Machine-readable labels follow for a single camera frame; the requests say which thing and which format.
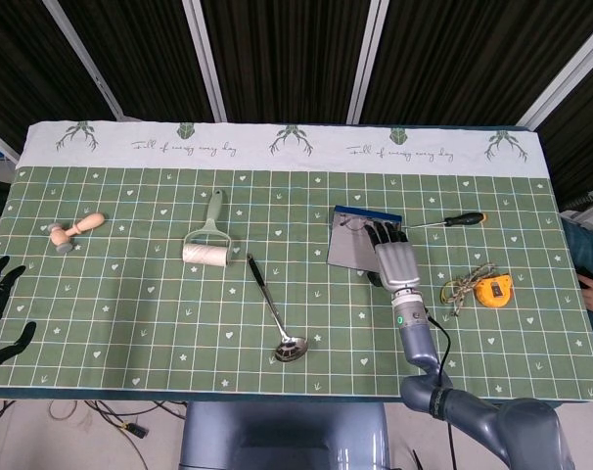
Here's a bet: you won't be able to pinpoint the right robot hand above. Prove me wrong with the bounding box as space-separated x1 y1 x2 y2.
364 218 422 295

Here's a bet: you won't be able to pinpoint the blue glasses case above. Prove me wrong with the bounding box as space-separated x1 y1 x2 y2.
326 205 405 273

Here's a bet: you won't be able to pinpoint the black-framed eyeglasses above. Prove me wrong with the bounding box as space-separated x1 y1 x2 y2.
339 217 376 236

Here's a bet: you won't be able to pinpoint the black yellow screwdriver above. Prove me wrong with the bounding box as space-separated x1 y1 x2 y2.
407 211 488 229

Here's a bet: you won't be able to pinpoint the yellow tape measure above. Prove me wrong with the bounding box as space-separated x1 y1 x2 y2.
474 272 515 310

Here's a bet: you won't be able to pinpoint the green grid tablecloth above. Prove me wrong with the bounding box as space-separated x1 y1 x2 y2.
0 119 593 400

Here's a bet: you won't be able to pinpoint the small wooden mallet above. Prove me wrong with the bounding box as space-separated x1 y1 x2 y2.
48 211 107 255

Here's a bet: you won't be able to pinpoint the person in blue jeans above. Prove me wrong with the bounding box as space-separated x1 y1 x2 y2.
560 208 593 368

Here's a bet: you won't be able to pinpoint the green lint roller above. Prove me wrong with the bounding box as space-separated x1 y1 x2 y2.
181 188 233 268

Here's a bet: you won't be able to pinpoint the grey blue robot torso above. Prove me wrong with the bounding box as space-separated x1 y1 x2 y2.
178 400 390 470

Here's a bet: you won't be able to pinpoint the yellow braided rope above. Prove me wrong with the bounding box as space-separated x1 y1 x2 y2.
440 262 499 318

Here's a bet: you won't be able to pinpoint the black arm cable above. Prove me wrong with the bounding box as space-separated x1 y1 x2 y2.
422 305 457 470

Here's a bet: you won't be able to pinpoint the steel ladle black handle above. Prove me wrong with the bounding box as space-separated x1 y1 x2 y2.
246 253 310 363

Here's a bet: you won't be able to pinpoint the white partition post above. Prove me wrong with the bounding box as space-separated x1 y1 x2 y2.
181 0 228 122
344 0 385 124
515 19 593 131
41 0 127 121

